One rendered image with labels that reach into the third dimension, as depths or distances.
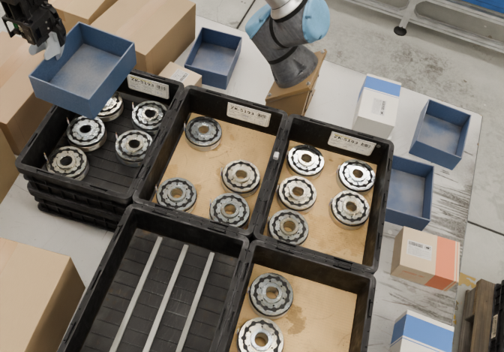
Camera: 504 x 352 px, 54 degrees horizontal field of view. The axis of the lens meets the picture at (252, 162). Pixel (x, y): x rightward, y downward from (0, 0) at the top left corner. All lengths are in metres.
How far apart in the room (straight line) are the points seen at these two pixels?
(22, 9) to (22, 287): 0.58
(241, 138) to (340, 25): 1.86
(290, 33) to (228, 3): 1.78
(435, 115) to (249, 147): 0.72
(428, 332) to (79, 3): 1.43
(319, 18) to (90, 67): 0.62
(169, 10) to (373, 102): 0.74
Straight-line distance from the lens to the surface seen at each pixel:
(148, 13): 1.75
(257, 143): 1.43
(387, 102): 1.70
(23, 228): 1.50
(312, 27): 1.39
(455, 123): 1.86
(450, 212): 1.65
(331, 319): 1.24
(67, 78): 1.27
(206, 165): 1.38
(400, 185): 1.63
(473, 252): 2.50
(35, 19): 1.13
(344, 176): 1.39
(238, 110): 1.42
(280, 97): 1.58
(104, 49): 1.31
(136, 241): 1.28
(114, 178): 1.37
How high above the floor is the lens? 1.98
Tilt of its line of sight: 56 degrees down
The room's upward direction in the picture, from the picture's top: 11 degrees clockwise
